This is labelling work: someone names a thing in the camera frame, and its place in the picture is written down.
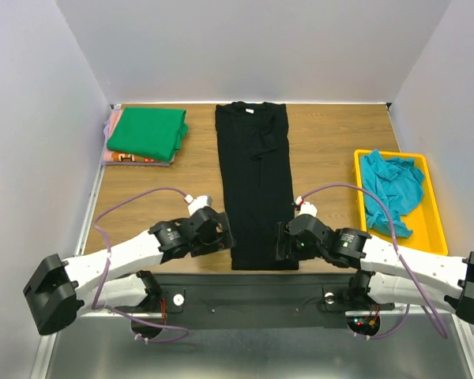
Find black polo shirt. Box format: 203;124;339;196
215;102;299;271

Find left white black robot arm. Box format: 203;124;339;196
23;206;233;336

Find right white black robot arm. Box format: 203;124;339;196
276;213;474;325

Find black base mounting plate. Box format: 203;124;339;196
114;272;396;331

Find crumpled teal t shirt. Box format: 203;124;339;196
359;150;425;238

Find folded green t shirt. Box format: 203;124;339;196
107;107;189;162

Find folded orange patterned t shirt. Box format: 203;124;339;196
102;150;175;166

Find folded lilac t shirt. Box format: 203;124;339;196
103;113;115;140

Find folded pink t shirt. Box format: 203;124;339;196
110;110;123;128

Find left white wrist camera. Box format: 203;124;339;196
184;194;212;216

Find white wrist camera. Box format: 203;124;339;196
294;196;318;218
184;194;212;216

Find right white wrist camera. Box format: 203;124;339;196
294;196;318;218

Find aluminium extrusion rail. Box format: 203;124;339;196
49;280;472;317

